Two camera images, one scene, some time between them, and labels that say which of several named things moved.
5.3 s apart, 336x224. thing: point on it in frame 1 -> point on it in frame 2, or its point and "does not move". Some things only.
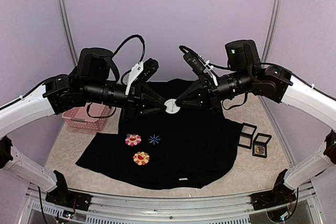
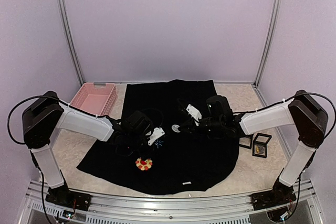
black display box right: x=260 y=145 does not move
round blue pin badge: x=171 y=108 -> x=175 y=128
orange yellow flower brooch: x=141 y=158 -> x=144 y=165
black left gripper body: x=133 y=100 -> x=134 y=142
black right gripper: x=206 y=88 -> x=191 y=127
